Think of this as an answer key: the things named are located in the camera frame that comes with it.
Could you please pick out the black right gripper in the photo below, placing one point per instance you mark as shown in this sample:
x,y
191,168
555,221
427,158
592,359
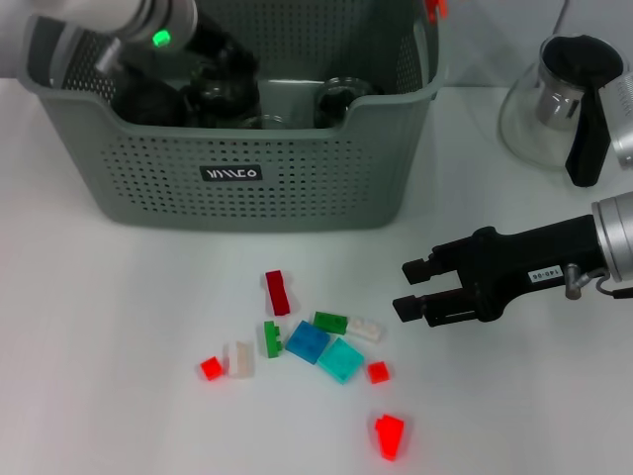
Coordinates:
x,y
524,262

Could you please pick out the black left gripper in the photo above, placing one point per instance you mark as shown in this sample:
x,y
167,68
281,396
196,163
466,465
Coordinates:
x,y
222,54

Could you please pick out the glass jar dark lid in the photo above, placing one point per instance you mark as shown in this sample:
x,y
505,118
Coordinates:
x,y
227,94

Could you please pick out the small red toy brick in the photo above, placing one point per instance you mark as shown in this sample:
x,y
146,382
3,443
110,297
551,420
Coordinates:
x,y
211,368
378,372

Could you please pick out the teal square toy brick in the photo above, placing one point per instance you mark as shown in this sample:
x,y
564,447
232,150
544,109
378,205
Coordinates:
x,y
341,361

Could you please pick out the red sloped toy brick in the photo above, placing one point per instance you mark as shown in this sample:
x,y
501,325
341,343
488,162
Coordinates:
x,y
389,435

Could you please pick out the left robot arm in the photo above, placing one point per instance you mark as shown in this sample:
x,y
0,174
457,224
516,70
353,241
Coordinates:
x,y
143,20

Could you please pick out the grey-green perforated storage basket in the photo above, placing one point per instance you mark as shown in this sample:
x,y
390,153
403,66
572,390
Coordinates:
x,y
148,198

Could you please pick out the small black clay teapot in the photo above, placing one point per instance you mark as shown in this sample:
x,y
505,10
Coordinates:
x,y
148,106

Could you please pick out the blue square toy brick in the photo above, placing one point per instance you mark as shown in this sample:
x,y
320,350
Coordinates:
x,y
307,342

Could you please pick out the long dark red brick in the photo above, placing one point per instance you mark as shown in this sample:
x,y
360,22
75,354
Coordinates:
x,y
278,294

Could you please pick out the small green toy brick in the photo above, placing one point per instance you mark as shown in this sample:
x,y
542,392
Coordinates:
x,y
271,341

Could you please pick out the translucent white toy brick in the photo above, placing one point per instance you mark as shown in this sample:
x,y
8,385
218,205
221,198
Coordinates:
x,y
241,360

